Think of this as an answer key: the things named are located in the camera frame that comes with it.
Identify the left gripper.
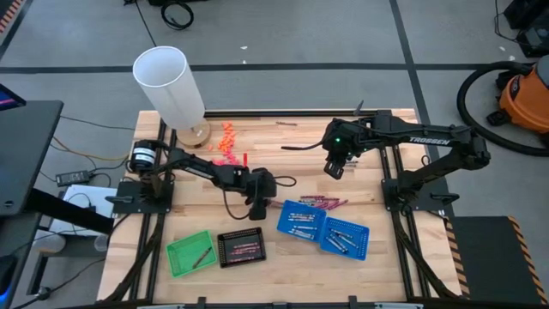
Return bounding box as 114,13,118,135
242,167,278,221

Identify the yellow cable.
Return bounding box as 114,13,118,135
51,136,130,163

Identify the black plastic basket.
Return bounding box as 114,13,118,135
216,227,268,270

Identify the black power adapter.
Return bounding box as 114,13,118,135
55,169,92,188

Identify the black equipment case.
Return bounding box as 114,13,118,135
502,0,549,59

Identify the blue plastic basket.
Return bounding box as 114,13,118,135
277,199,328,244
319,216,371,262

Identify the green plastic basket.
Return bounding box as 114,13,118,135
166,229,219,279

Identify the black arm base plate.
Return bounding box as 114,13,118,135
105,179,176,215
380,177,460,213

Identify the black aluminium table frame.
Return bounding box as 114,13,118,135
100,109,464,309

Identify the clear plastic cup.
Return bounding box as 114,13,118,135
94,233,111,253

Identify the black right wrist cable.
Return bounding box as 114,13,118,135
281,140,327,152

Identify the black floor cable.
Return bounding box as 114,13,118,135
133,0,159,48

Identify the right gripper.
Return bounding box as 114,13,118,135
322,118,369,180

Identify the orange foam earplug pile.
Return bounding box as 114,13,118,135
216,122,238,156

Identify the coiled black cable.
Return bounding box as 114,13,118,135
160,0,196,32

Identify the white lamp with wooden base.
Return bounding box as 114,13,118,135
131,45,213,150

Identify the black cable bundle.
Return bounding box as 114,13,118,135
392,212,455,300
102,213,166,302

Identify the orange shop vacuum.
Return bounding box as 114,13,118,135
486,54,549,148
455,60,549,158

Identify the black desk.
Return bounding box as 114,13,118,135
0,100,116,297

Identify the white round container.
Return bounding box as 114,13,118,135
31,230,68,254

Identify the thin black cable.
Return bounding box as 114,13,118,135
59,114,136,131

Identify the black mat with hazard stripes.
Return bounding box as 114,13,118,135
443,215,549,306
0,0,26,34

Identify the computer monitor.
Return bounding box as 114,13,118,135
0,83,27,112

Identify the white box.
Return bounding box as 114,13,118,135
49,184,118,238

